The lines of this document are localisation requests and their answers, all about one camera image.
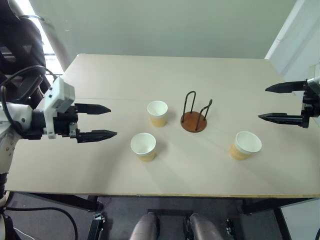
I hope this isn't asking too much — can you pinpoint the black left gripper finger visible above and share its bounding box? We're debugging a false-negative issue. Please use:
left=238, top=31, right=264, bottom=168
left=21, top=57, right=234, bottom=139
left=74, top=102, right=112, bottom=116
left=75, top=129, right=118, bottom=144

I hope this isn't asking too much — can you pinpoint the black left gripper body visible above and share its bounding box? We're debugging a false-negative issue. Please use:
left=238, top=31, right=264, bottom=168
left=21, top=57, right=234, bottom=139
left=53, top=105, right=80, bottom=139

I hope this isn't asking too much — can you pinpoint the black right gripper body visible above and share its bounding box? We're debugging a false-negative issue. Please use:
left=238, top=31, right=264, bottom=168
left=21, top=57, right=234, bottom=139
left=300, top=78, right=320, bottom=129

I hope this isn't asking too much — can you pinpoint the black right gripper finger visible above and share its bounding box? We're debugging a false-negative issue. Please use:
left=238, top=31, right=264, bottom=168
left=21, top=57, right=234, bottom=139
left=265, top=80, right=308, bottom=95
left=257, top=112, right=304, bottom=127

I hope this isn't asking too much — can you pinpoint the yellow paper cup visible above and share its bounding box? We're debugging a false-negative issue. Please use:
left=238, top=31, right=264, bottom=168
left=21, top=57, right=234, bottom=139
left=229, top=130, right=263, bottom=161
left=130, top=132, right=157, bottom=163
left=146, top=100, right=169, bottom=128

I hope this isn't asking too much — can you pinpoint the black office chair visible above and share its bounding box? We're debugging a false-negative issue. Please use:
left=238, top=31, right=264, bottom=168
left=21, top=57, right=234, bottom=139
left=0, top=0, right=51, bottom=107

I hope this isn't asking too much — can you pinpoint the grey robot left foot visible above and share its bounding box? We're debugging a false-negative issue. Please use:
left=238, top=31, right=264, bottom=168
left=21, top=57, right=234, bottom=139
left=128, top=212, right=159, bottom=240

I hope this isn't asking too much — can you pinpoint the grey robot foot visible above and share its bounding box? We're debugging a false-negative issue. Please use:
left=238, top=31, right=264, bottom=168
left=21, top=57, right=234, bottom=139
left=128, top=212, right=159, bottom=240
left=188, top=213, right=224, bottom=240

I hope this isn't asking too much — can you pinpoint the grey robot right foot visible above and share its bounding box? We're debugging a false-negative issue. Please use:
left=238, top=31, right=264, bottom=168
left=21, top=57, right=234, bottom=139
left=188, top=213, right=224, bottom=240

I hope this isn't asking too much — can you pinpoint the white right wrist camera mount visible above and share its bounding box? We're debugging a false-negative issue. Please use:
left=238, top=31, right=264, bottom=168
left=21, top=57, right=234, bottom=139
left=306, top=76, right=320, bottom=95

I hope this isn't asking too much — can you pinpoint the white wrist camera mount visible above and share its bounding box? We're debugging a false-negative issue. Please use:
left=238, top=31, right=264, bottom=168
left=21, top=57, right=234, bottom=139
left=306, top=76, right=320, bottom=95
left=42, top=76, right=76, bottom=140

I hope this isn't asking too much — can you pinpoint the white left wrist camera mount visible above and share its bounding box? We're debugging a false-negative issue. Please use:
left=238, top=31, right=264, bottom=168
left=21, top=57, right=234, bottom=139
left=42, top=76, right=76, bottom=140

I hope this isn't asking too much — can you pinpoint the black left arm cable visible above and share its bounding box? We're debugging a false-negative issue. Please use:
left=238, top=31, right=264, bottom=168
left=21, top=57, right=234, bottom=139
left=0, top=65, right=57, bottom=137

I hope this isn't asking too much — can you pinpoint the black table frame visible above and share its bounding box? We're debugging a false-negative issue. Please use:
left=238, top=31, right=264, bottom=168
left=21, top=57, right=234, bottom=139
left=4, top=191, right=313, bottom=240

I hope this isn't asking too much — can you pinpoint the brown wire cup holder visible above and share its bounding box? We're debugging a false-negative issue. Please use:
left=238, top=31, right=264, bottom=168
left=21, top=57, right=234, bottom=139
left=180, top=91, right=213, bottom=133

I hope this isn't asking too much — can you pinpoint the black floor cable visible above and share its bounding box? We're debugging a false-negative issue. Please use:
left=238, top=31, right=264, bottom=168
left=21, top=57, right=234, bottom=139
left=4, top=206, right=79, bottom=240

